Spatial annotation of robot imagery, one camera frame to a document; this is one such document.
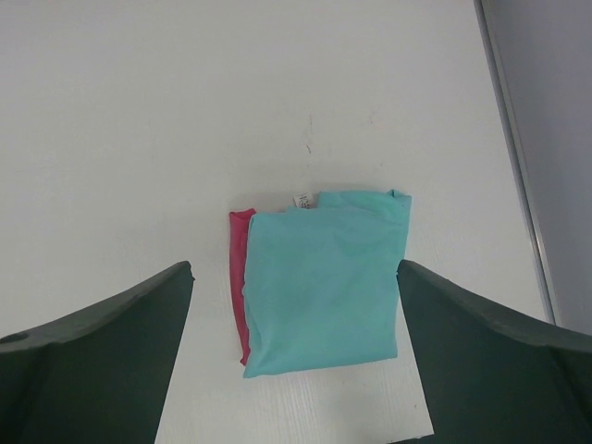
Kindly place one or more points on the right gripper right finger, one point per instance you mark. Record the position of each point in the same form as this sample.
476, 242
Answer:
491, 374

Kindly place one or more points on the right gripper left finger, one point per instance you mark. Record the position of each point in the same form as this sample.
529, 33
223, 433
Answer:
98, 375

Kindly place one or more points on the teal t shirt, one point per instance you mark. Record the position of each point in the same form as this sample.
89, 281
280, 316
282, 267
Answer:
320, 284

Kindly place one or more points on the pink t shirt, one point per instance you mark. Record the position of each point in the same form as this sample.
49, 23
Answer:
239, 224

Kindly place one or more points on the right aluminium corner post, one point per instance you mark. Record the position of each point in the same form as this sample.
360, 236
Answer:
513, 143

